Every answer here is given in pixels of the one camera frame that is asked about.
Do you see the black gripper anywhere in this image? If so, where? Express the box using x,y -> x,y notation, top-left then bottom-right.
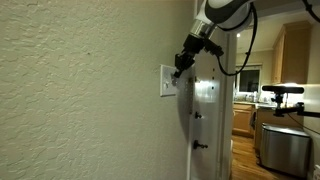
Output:
174,35 -> 224,78

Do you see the white light switch plate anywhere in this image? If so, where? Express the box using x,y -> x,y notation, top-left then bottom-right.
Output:
160,65 -> 177,97

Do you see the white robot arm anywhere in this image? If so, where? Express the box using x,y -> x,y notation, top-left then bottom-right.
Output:
174,0 -> 258,78

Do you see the kitchen window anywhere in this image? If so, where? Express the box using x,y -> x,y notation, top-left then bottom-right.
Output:
236,65 -> 261,93

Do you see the black door lock knob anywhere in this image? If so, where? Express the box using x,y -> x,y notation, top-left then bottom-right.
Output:
194,112 -> 202,119

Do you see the wooden lower kitchen cabinet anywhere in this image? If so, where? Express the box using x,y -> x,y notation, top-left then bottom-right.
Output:
232,103 -> 255,138

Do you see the wooden kitchen cabinet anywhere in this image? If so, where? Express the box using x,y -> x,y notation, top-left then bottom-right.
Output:
271,21 -> 312,84
232,103 -> 255,138

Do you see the wooden upper kitchen cabinet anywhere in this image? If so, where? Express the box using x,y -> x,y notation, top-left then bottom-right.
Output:
271,21 -> 312,84

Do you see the white door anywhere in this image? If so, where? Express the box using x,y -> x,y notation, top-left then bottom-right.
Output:
190,50 -> 224,180

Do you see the stainless steel trash can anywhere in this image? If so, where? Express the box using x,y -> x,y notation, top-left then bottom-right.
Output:
260,123 -> 311,178

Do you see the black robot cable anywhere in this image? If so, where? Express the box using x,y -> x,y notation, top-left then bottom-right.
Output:
216,3 -> 259,77

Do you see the black camera on mount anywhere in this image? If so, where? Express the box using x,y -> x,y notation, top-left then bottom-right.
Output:
261,84 -> 320,119

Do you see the black door handle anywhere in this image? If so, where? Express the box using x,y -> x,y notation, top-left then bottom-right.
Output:
193,140 -> 208,150

